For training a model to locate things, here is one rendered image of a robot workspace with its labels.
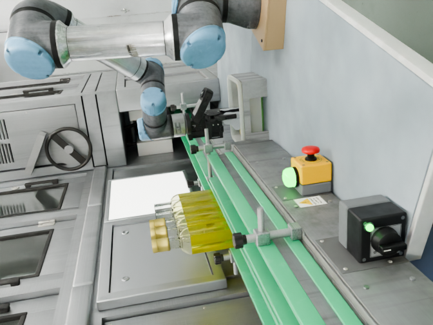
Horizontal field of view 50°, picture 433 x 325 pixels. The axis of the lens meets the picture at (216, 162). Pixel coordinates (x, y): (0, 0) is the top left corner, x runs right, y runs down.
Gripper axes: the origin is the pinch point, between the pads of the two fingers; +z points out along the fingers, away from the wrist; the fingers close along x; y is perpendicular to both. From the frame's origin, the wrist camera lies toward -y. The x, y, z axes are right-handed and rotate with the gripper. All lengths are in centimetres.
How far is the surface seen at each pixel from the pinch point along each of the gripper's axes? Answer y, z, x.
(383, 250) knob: -1, -1, 89
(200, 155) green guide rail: 18.9, -14.1, -14.9
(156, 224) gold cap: 20.3, -33.9, 30.3
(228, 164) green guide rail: 8.2, -11.5, 24.2
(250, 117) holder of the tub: 0.2, -0.1, 7.6
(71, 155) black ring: 30, -68, -68
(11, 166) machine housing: 34, -97, -74
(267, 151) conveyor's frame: 6.1, 0.2, 23.7
